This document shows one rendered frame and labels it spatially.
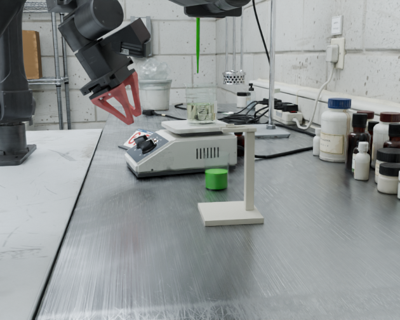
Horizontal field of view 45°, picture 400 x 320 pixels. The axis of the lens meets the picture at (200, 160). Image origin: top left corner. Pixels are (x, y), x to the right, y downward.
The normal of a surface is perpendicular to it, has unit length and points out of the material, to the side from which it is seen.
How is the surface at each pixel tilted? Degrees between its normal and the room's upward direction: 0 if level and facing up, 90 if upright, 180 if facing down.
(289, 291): 0
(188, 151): 90
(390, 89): 90
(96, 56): 109
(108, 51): 67
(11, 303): 0
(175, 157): 90
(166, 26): 90
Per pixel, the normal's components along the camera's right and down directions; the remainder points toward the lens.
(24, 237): -0.01, -0.98
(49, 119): 0.14, 0.21
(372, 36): -0.99, 0.04
